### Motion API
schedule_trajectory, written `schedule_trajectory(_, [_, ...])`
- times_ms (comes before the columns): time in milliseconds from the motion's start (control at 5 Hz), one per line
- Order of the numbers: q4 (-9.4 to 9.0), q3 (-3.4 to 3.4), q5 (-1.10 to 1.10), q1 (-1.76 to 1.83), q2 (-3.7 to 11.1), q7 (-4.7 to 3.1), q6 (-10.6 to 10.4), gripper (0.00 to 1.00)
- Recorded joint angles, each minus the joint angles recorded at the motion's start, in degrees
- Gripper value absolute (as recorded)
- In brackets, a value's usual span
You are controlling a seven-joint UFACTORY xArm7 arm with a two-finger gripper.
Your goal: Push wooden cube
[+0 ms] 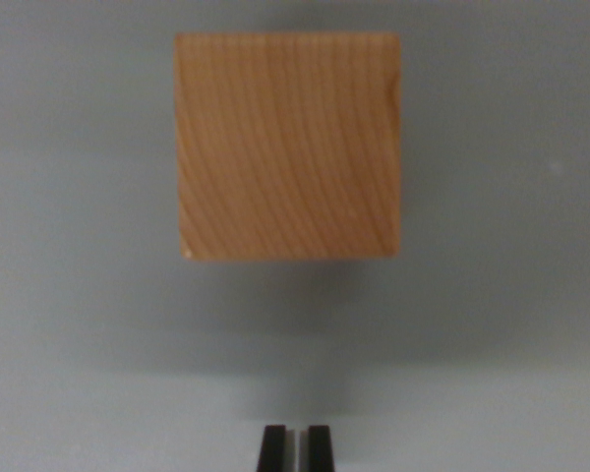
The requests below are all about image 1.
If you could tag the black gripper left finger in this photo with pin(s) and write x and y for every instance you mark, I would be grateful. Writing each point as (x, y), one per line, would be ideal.
(274, 450)

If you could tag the wooden cube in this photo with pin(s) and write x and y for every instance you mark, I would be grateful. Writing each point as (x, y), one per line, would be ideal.
(287, 147)

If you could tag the light blue plastic bin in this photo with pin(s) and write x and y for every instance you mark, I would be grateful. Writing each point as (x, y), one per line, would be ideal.
(496, 246)

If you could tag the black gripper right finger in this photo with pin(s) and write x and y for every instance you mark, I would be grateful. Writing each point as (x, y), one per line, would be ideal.
(319, 450)

